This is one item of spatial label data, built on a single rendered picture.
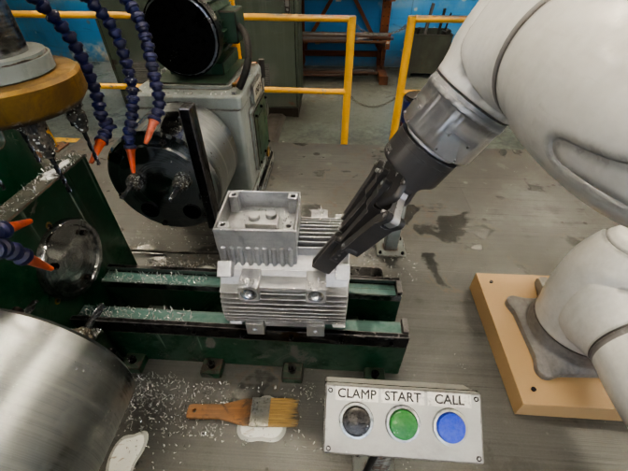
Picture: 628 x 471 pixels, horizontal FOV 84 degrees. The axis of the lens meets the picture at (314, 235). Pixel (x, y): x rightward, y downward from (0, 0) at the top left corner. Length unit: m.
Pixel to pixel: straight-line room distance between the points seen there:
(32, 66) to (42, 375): 0.34
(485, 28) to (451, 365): 0.62
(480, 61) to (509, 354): 0.60
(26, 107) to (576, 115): 0.50
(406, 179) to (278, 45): 3.31
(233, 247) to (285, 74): 3.24
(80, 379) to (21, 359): 0.06
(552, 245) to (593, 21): 0.97
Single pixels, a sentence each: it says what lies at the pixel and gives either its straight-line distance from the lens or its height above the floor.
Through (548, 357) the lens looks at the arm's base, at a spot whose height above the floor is 0.87.
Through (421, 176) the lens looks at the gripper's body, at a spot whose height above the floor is 1.27.
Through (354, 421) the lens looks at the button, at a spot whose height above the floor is 1.07.
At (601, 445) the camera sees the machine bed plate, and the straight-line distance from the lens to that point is 0.85.
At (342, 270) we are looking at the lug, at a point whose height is 1.09.
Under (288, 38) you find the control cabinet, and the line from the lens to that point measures 3.62.
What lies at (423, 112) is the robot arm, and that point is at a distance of 0.37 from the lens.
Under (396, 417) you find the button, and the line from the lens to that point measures 0.42.
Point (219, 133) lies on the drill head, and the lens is 0.87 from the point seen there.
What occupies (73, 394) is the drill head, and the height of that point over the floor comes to 1.10.
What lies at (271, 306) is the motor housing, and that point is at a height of 1.03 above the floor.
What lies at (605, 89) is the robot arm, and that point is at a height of 1.41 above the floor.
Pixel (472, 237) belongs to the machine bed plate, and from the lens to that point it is 1.10.
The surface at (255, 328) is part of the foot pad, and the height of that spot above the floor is 0.97.
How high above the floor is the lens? 1.46
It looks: 41 degrees down
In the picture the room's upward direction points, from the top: straight up
